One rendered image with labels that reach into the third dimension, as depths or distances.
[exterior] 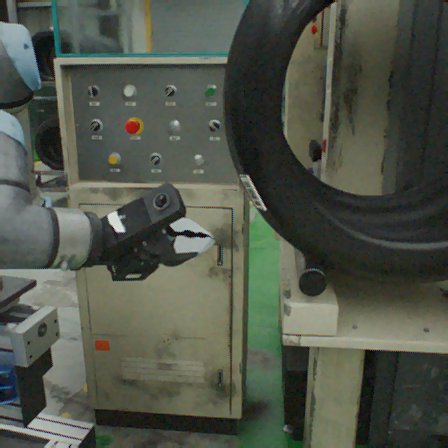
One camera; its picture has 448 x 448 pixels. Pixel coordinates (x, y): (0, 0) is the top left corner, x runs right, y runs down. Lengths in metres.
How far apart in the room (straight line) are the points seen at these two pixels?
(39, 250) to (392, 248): 0.49
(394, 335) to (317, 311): 0.14
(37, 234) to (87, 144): 0.98
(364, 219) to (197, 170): 0.61
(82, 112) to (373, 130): 0.85
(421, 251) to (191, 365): 1.07
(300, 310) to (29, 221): 0.45
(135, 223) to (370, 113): 0.65
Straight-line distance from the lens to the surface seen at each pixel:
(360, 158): 1.11
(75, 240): 0.58
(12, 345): 1.20
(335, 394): 1.35
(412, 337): 0.87
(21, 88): 0.97
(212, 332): 1.58
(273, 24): 0.69
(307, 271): 0.77
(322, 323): 0.81
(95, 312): 1.64
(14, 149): 0.61
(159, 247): 0.64
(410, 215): 1.03
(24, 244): 0.56
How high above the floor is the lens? 1.22
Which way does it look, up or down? 18 degrees down
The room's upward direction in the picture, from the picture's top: straight up
